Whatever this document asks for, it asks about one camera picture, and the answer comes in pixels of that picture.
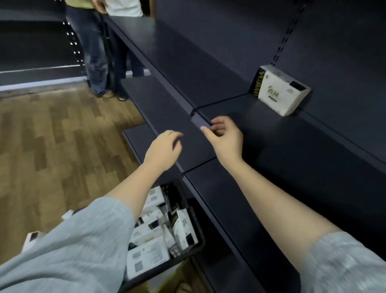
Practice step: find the dark metal shelving unit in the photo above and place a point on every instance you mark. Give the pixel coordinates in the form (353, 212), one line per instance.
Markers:
(286, 157)

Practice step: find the black plastic basket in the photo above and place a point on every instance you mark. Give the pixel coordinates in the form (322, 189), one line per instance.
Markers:
(197, 238)

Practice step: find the person's grey sleeve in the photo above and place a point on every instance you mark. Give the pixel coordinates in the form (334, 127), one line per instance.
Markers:
(346, 265)
(75, 250)

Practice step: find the person's left forearm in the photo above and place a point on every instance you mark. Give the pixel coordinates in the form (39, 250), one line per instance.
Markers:
(135, 185)

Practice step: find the cardboard box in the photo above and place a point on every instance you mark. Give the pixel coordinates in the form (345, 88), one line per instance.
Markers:
(169, 277)

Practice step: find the person's left thumb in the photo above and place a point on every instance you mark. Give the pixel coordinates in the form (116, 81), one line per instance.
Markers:
(178, 148)

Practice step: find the slotted shelf upright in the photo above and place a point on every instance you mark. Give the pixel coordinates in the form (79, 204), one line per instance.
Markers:
(286, 33)

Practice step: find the person's right hand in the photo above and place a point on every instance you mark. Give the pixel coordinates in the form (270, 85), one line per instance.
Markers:
(229, 142)

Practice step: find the person's right grey sleeve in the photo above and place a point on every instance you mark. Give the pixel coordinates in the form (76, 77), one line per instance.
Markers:
(346, 265)

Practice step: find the person's right thumb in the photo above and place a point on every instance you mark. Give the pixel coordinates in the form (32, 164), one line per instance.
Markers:
(208, 132)

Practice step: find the white tissue pack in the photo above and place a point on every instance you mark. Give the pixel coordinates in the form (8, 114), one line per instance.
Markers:
(279, 90)
(30, 240)
(68, 215)

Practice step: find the person's right forearm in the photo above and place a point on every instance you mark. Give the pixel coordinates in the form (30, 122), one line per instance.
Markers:
(271, 196)

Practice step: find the pile of white tissue packs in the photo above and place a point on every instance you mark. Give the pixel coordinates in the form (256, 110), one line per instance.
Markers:
(159, 232)

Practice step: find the dark background shelving unit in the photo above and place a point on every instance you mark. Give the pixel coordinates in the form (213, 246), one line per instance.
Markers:
(36, 45)

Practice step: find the person's left grey sleeve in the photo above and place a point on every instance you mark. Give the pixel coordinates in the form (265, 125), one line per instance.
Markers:
(75, 250)

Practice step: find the person's left hand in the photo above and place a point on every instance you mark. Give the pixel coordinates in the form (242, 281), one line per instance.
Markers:
(161, 152)

